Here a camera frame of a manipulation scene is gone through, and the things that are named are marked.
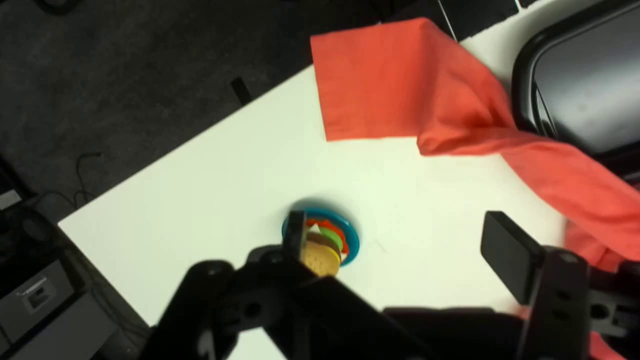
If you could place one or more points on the black ridged tray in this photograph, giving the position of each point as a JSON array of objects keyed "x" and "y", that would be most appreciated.
[{"x": 587, "y": 86}]

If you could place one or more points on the grey equipment box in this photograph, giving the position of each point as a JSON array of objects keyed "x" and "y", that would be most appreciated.
[{"x": 37, "y": 296}]

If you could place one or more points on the small teal plate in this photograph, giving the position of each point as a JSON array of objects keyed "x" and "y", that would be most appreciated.
[{"x": 351, "y": 230}]

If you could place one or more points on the red shirt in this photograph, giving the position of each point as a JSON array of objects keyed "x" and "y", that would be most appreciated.
[{"x": 400, "y": 80}]

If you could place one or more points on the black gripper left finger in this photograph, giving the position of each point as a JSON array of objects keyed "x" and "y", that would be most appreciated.
[{"x": 267, "y": 313}]

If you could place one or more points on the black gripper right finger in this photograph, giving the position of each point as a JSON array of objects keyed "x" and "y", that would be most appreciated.
[{"x": 552, "y": 292}]

